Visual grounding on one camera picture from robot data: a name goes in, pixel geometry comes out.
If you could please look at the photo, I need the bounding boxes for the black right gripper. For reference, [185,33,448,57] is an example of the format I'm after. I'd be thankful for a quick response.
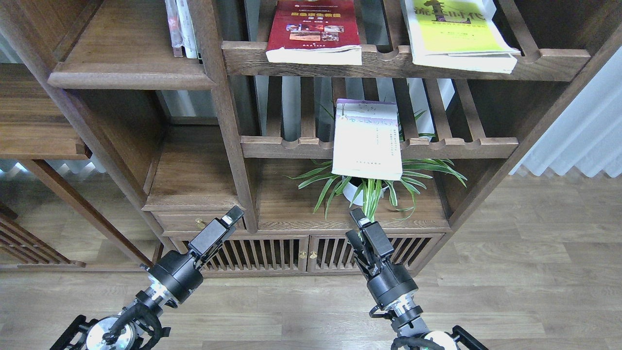
[345,208,418,310]

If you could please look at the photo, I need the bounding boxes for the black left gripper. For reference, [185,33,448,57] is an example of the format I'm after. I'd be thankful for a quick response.
[148,206,244,305]

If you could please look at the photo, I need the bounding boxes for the white and lilac book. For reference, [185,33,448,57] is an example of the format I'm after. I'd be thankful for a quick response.
[331,98,402,181]

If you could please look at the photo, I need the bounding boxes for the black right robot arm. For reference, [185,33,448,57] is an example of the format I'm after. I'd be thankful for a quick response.
[346,208,487,350]

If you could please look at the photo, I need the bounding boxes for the upright white books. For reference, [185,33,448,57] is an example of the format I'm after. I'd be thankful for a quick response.
[165,0,202,59]

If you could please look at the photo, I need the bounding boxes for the right slatted cabinet door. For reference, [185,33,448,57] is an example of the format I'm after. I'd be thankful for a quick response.
[307,233,443,276]

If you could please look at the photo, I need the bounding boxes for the slatted cabinet door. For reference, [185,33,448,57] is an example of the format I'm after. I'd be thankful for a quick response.
[202,236,309,277]
[307,233,443,276]

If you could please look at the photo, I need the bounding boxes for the small wooden drawer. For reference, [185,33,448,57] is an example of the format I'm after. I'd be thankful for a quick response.
[152,210,227,232]

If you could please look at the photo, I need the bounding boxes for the left slatted cabinet door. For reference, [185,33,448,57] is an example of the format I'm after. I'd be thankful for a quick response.
[202,236,309,277]

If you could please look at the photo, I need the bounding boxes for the white plant pot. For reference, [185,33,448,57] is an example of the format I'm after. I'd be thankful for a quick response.
[343,177,388,206]

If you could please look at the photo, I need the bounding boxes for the green spider plant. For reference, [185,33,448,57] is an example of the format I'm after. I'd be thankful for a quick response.
[296,98,467,219]

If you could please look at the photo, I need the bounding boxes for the dark wooden bookshelf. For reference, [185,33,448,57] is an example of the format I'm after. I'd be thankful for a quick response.
[1,0,621,263]

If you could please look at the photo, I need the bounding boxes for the red book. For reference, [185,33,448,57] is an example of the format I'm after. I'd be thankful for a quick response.
[266,0,362,66]

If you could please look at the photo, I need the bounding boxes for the yellow-green book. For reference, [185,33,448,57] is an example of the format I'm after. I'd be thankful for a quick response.
[401,0,519,74]

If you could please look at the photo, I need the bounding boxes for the white curtain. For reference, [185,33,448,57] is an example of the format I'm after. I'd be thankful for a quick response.
[511,50,622,177]

